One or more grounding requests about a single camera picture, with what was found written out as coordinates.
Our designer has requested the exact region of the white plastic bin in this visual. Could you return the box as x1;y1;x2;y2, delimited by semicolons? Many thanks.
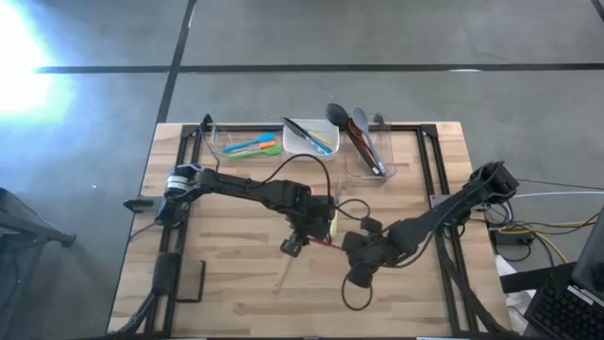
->
281;117;341;162

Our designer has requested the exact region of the black nylon ladle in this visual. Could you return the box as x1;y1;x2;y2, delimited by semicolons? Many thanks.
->
324;102;384;178

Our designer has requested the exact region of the grey silicone spoon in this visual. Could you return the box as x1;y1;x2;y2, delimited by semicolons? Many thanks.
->
350;106;389;178

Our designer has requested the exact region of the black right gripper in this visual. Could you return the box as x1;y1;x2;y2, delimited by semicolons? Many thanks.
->
341;214;398;290

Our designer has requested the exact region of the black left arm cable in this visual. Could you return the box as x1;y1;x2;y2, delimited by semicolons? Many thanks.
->
261;152;373;223

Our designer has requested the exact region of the red slotted spoon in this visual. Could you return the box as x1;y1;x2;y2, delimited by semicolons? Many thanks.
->
351;131;378;171

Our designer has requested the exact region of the teal silicone spatula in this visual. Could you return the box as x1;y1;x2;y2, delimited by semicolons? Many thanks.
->
222;132;277;154

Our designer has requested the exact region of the yellow cable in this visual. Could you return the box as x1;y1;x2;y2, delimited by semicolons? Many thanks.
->
497;220;598;265

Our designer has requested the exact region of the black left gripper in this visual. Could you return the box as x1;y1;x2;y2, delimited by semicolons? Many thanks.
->
279;193;338;259

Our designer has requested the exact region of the black cart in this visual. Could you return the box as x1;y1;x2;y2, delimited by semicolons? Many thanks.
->
0;187;77;249

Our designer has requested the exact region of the black laptop keyboard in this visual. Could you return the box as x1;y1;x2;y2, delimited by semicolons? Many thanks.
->
523;278;604;340

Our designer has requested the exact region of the thin black cable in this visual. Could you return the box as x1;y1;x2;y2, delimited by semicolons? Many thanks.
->
532;180;604;191

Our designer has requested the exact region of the dark monitor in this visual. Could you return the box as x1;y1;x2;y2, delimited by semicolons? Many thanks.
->
572;207;604;303

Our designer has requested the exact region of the black rounded rectangular holder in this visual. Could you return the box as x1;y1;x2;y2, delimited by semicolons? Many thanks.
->
177;258;209;304

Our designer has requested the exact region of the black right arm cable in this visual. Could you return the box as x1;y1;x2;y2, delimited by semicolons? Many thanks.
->
340;272;375;312

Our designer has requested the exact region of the clear plastic bin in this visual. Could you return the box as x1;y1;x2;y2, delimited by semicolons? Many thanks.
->
343;114;397;179
210;121;284;164

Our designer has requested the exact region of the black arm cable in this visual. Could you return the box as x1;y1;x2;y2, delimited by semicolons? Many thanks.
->
340;272;375;312
261;152;373;223

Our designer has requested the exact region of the cream handled butter knife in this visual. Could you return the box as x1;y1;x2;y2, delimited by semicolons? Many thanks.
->
328;180;344;239

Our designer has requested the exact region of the white cable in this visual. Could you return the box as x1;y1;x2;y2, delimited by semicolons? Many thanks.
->
495;190;604;202

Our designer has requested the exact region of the black rig frame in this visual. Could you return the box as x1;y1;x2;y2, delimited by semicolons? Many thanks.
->
106;123;515;339

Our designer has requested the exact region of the white cloth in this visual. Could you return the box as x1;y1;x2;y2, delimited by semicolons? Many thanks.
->
494;254;537;334

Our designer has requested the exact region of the black power box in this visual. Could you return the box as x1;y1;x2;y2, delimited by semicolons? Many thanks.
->
490;225;525;247

